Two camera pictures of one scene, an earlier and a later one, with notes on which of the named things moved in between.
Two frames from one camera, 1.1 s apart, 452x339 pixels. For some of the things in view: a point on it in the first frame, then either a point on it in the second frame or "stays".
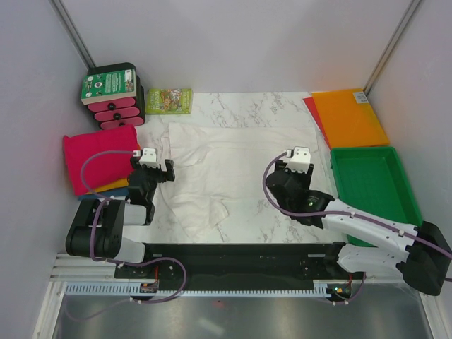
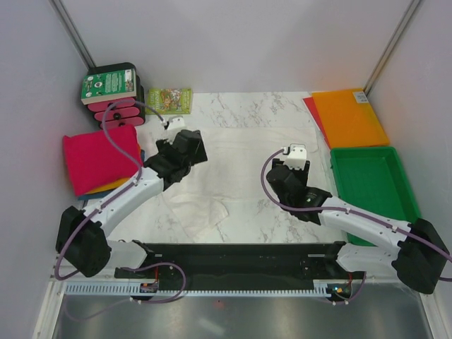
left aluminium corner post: x=65 y=20 stays
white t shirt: x=217 y=166 stays
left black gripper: x=167 y=175 -> x=199 y=155
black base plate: x=237 y=265 stays
